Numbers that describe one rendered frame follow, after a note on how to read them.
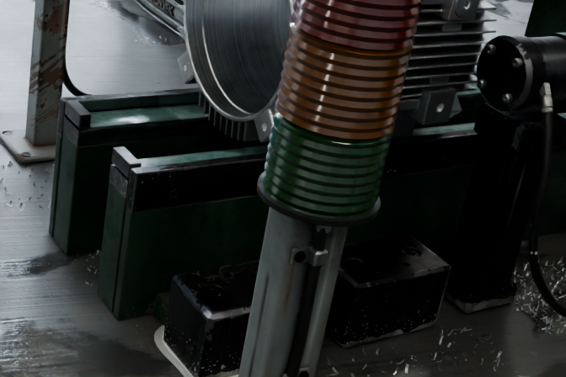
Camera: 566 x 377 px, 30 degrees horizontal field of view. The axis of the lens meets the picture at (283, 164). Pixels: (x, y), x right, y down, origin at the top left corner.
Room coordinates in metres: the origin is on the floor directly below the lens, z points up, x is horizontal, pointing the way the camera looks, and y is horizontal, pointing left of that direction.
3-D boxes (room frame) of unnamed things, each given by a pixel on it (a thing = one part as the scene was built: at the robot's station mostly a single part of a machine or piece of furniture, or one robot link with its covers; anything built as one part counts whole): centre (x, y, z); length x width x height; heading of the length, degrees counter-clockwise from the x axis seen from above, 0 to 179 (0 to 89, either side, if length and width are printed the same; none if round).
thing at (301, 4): (0.49, -0.02, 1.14); 0.06 x 0.06 x 0.04
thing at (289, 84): (0.49, -0.02, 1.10); 0.06 x 0.06 x 0.04
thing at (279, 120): (0.49, -0.02, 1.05); 0.06 x 0.06 x 0.04
